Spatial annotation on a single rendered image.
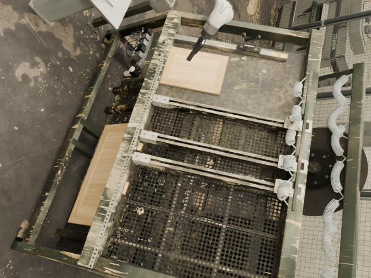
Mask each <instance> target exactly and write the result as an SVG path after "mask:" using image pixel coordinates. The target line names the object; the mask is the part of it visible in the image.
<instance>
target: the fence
mask: <svg viewBox="0 0 371 278"><path fill-rule="evenodd" d="M197 40H198V38H194V37H190V36H184V35H177V34H175V36H174V42H180V43H184V44H190V45H195V43H196V42H197ZM236 46H237V45H234V44H228V43H224V42H218V41H212V40H206V42H205V43H204V46H203V47H208V48H211V49H217V50H223V51H230V52H235V53H239V54H245V55H251V56H257V57H263V58H269V59H273V60H279V61H285V62H286V61H287V57H288V54H285V55H287V56H286V57H280V54H284V53H280V52H275V53H278V55H277V56H274V55H271V54H272V52H274V51H268V50H262V49H261V52H260V54H257V53H254V52H247V51H241V50H236Z"/></svg>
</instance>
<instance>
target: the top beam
mask: <svg viewBox="0 0 371 278"><path fill-rule="evenodd" d="M323 38H324V31H322V30H316V29H312V30H311V33H310V38H309V42H308V48H307V53H306V60H305V68H304V75H303V79H304V78H305V79H304V80H303V83H302V85H303V87H302V90H301V91H302V95H301V97H302V98H303V99H302V98H300V102H301V101H302V100H303V101H302V102H301V104H300V105H299V106H300V107H301V113H300V115H301V117H302V114H304V111H305V102H306V94H307V89H308V81H309V73H310V71H313V74H312V82H311V91H310V99H309V107H308V116H307V120H310V121H312V127H313V122H314V113H315V104H316V95H317V85H318V80H319V71H320V62H321V53H322V43H323ZM295 132H296V135H295V143H294V146H295V147H296V149H295V148H294V147H293V152H294V151H295V150H296V151H295V152H294V154H293V155H292V156H295V158H296V155H299V148H300V140H301V131H297V130H296V131H295ZM311 137H312V128H311V133H307V132H306V133H305V138H304V146H303V155H302V159H303V160H307V161H308V164H309V154H310V145H311ZM308 164H307V169H306V174H303V173H300V177H299V184H303V185H305V187H306V178H307V173H308ZM290 172H291V174H292V175H293V176H291V175H290V174H289V179H290V178H291V177H292V179H291V180H290V181H291V182H293V181H295V177H296V172H293V171H290ZM305 187H304V196H305ZM304 196H303V199H298V198H297V199H296V207H295V211H292V202H293V197H290V196H288V197H287V198H286V202H287V204H288V205H289V206H287V204H286V203H285V209H284V217H283V225H282V232H281V237H280V245H279V253H278V260H277V268H276V272H275V278H295V271H296V262H297V256H298V247H299V238H300V229H301V220H302V215H303V206H304Z"/></svg>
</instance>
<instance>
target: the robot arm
mask: <svg viewBox="0 0 371 278"><path fill-rule="evenodd" d="M215 1H216V4H215V7H214V10H213V11H212V13H211V14H210V17H209V19H208V20H207V22H206V23H205V25H204V26H203V27H204V28H203V30H202V31H201V35H202V36H200V37H199V39H198V40H197V42H196V43H195V45H194V47H193V49H192V51H191V53H190V54H189V55H188V57H187V58H186V60H188V61H189V62H190V61H191V60H192V58H193V57H194V55H195V54H197V53H198V51H199V50H200V49H201V48H202V47H203V46H204V43H205V42H206V39H208V40H209V39H210V38H211V37H212V35H215V33H216V32H217V30H218V29H219V28H220V27H221V26H222V25H224V24H226V23H228V22H229V21H231V19H232V18H233V16H234V12H233V10H232V6H231V4H230V3H229V2H228V1H226V0H215Z"/></svg>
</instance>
